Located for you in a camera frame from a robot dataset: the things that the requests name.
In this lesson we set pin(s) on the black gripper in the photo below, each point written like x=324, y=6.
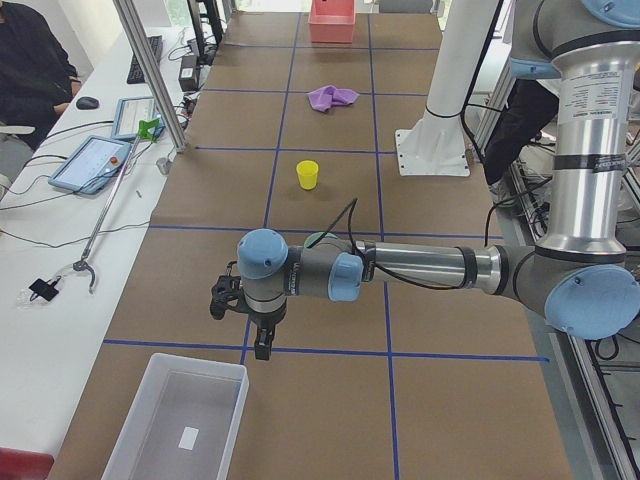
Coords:
x=266, y=320

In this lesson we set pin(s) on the yellow plastic cup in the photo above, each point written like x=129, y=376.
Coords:
x=308, y=173

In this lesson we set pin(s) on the purple fleece cloth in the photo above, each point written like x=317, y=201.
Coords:
x=329, y=96

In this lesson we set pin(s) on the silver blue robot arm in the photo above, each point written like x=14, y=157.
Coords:
x=574, y=275

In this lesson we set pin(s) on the clear plastic storage box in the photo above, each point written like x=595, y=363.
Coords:
x=183, y=421

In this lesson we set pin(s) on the reacher grabber tool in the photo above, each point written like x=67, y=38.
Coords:
x=146, y=131

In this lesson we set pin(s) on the blue teach pendant tablet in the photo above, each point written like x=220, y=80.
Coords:
x=91, y=165

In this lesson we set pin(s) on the black power adapter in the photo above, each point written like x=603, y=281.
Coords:
x=189, y=73

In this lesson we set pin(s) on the black computer mouse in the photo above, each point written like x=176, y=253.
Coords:
x=87, y=103

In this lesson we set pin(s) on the pink plastic bin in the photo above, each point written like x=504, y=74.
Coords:
x=332, y=21

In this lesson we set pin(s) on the seated person in black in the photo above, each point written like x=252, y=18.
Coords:
x=38, y=82

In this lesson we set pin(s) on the standing person in black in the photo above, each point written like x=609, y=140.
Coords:
x=532, y=104

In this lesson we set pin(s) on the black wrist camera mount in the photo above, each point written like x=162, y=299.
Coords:
x=227, y=294

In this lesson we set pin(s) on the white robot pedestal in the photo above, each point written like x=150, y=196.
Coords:
x=435, y=145

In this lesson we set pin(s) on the aluminium frame post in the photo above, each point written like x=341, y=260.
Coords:
x=134, y=30

